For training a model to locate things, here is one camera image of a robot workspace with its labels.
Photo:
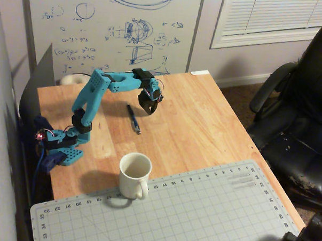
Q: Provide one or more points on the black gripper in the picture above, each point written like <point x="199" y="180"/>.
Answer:
<point x="147" y="102"/>

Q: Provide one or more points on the dark blue pen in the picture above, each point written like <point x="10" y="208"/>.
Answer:
<point x="133" y="119"/>

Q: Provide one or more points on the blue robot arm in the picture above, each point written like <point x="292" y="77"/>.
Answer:
<point x="91" y="96"/>

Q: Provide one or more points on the small white tag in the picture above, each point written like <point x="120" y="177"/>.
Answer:
<point x="200" y="72"/>

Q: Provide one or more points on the white ceramic mug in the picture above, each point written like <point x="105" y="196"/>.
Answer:
<point x="131" y="182"/>

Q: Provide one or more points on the white round object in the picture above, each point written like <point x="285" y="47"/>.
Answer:
<point x="70" y="80"/>

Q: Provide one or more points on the whiteboard with blue drawings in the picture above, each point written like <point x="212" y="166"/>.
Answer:
<point x="114" y="27"/>

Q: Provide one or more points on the grey gridded cutting mat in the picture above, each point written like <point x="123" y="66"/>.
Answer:
<point x="173" y="214"/>

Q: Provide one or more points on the white window blinds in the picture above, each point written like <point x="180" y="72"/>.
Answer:
<point x="275" y="21"/>

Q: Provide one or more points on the black leather office chair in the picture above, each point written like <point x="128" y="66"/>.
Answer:
<point x="299" y="126"/>

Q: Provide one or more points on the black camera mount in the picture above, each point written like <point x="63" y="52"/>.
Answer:
<point x="308" y="236"/>

